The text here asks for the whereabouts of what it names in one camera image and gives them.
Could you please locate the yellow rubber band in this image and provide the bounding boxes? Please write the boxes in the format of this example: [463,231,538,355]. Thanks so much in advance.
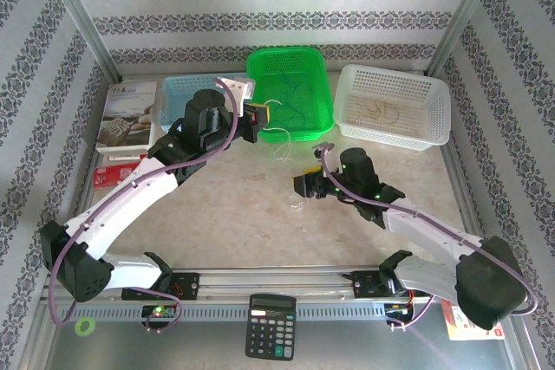
[357,100,383,122]
[375,101,401,127]

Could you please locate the light blue plastic basket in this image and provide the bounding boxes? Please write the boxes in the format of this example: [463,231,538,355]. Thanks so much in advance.
[158,73,251,135]

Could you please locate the green plastic basket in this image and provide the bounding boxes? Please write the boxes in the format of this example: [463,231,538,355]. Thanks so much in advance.
[245,47,336,145]

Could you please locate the white picture box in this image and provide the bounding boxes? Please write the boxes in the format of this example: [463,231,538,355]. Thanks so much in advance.
[95,79,160,154]

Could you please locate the white plastic basket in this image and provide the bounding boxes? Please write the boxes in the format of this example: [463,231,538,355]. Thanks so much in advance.
[332,63,452,153]

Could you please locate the red cardboard box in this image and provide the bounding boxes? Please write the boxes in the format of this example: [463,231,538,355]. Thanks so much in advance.
[93,160,144,190]

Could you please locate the black desk calculator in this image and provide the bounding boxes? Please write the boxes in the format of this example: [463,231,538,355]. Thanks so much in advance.
[245,293,298,361]

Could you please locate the red flash drive package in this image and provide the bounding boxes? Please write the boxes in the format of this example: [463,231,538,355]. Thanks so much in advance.
[441,300,506,341]

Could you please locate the green tape roll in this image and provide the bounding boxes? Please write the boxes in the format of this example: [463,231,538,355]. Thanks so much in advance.
[74,316,96,337]

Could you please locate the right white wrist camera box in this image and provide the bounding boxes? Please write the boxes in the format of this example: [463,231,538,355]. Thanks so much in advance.
[311,142,336,159]

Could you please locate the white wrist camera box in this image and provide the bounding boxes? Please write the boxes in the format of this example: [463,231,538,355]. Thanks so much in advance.
[215,76,257,105]
[311,142,336,159]

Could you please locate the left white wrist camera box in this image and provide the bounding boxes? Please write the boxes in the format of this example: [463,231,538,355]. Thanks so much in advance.
[215,76,257,105]

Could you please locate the aluminium mounting rail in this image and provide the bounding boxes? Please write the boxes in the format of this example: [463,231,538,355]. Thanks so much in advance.
[41,265,515,302]

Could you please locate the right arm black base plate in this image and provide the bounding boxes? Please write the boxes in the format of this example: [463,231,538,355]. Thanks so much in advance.
[353,272,433,301]

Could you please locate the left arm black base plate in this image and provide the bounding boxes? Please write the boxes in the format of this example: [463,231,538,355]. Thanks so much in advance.
[121,272,200,302]

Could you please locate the grey slotted cable duct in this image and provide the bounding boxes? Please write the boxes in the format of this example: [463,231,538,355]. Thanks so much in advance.
[58,305,391,322]

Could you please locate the aluminium frame post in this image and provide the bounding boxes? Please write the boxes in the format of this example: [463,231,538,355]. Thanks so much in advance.
[424,0,508,77]
[36,0,121,81]

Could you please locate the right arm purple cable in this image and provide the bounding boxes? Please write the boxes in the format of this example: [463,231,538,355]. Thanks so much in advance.
[312,143,541,332]

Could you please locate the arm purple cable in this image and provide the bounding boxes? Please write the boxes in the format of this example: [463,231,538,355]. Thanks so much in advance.
[47,77,239,334]
[312,143,541,332]

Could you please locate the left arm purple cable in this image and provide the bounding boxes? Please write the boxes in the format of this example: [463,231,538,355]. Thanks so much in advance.
[47,77,239,334]

